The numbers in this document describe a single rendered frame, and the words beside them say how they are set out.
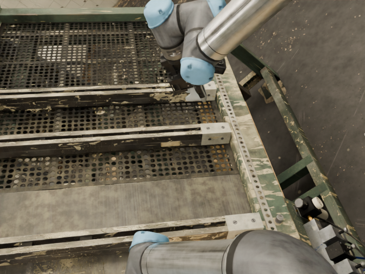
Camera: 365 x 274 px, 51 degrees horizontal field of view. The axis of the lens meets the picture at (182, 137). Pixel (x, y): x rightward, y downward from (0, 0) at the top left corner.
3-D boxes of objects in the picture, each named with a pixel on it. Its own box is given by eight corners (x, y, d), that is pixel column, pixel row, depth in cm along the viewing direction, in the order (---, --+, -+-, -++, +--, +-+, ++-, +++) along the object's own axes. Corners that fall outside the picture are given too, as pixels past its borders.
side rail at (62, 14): (188, 29, 242) (189, 12, 234) (4, 32, 224) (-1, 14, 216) (186, 22, 247) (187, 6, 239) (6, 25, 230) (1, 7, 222)
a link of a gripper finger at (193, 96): (190, 105, 119) (180, 85, 112) (208, 100, 118) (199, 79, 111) (190, 112, 117) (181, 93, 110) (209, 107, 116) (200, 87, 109)
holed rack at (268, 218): (282, 245, 128) (282, 244, 127) (274, 246, 127) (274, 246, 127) (194, 6, 240) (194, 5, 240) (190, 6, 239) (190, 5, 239)
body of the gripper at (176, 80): (174, 78, 115) (159, 48, 106) (201, 69, 113) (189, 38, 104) (175, 96, 110) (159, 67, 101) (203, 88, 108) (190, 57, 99)
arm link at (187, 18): (228, 47, 89) (184, 54, 93) (230, 11, 94) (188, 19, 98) (219, 22, 83) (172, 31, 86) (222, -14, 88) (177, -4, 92)
